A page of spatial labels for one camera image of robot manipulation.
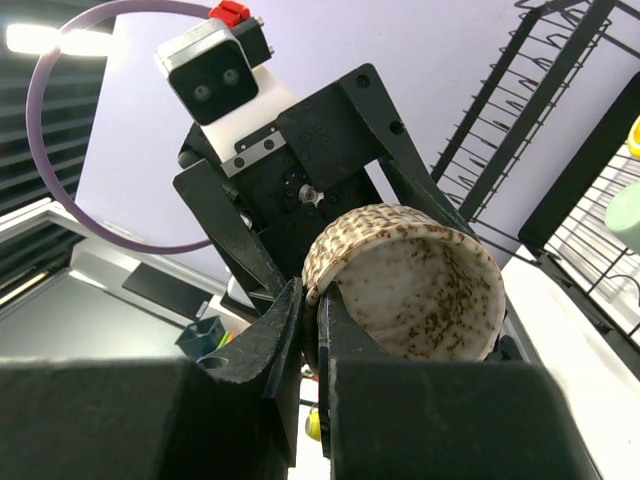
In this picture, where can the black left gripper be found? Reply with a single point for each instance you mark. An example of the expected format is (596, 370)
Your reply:
(263, 219)

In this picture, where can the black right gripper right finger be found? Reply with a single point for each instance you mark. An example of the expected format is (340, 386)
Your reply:
(398, 419)

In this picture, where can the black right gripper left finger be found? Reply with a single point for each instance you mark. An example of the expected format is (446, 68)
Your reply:
(231, 415)

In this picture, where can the beige speckled cup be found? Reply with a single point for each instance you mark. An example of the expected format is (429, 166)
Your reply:
(421, 290)

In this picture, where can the light green cup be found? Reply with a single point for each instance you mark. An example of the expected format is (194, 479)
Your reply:
(622, 217)

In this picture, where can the yellow mug black handle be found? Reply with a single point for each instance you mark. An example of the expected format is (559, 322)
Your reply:
(633, 139)

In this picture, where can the blue pen holder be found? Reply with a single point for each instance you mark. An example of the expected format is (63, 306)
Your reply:
(201, 338)

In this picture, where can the ceiling light panel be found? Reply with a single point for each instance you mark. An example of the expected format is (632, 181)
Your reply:
(33, 39)

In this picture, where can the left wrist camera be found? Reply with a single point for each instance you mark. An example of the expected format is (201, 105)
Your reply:
(217, 70)

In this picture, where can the black wire dish rack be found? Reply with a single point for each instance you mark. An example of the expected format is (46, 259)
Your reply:
(540, 153)

